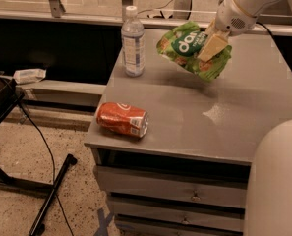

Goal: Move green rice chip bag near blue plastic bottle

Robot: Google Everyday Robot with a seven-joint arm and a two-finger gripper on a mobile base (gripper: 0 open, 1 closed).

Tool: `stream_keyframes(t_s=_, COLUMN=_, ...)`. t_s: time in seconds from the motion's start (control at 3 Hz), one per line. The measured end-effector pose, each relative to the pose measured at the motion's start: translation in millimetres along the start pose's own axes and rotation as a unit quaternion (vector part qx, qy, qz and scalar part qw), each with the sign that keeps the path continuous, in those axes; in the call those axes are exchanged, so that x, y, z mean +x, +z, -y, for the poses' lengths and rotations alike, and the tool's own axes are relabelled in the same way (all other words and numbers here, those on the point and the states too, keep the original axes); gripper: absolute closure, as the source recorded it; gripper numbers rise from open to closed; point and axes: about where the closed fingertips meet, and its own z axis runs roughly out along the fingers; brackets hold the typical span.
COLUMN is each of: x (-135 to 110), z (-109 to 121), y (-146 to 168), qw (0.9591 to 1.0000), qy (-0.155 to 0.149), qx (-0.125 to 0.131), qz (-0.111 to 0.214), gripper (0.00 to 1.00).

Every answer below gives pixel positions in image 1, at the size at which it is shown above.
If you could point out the green rice chip bag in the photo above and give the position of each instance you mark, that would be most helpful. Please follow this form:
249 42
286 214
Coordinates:
182 46

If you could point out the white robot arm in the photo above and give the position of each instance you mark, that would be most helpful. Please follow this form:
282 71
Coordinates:
268 209

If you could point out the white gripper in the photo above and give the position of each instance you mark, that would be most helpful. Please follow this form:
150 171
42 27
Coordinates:
232 19

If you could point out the grey drawer cabinet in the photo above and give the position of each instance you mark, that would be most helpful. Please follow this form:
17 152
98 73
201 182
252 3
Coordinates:
201 137

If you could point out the orange soda can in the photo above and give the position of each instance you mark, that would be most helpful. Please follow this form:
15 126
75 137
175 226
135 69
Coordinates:
122 118

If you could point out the metal railing frame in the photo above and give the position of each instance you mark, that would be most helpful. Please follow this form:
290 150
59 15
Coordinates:
202 11

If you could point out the clear plastic water bottle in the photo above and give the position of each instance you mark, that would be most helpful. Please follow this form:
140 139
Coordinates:
133 43

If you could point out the top drawer metal handle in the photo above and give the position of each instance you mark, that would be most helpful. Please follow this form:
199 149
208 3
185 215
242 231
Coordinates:
195 197

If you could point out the drawer metal handle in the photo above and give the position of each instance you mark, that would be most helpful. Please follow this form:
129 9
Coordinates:
185 221
195 197

